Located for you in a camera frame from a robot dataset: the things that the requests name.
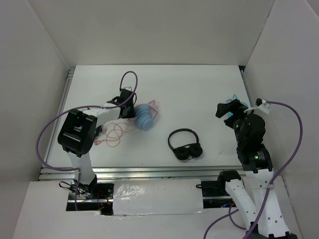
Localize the white foil-taped panel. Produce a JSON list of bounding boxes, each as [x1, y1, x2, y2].
[[113, 179, 204, 216]]

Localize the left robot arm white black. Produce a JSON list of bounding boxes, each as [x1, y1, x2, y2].
[[57, 88, 137, 199]]

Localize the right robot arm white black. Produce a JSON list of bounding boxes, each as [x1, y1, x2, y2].
[[215, 99, 297, 239]]

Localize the purple cable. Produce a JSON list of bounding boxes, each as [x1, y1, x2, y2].
[[34, 71, 139, 212], [203, 101, 304, 239]]

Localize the teal cat-ear headphones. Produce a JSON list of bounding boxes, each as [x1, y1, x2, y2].
[[225, 94, 248, 117]]

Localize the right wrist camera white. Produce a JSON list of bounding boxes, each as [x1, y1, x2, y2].
[[244, 98, 271, 115]]

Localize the black on-ear headphones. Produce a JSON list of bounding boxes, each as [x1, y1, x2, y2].
[[167, 128, 203, 161]]

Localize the pink blue cat-ear headphones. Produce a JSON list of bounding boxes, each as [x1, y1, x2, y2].
[[129, 100, 159, 130]]

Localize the aluminium front rail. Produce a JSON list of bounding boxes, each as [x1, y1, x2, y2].
[[38, 166, 250, 181]]

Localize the left aluminium side rail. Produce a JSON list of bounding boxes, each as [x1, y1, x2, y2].
[[44, 68, 75, 162]]

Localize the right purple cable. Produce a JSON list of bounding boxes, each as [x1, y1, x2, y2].
[[203, 101, 304, 239]]

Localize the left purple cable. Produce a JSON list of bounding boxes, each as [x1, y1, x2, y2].
[[34, 71, 139, 212]]

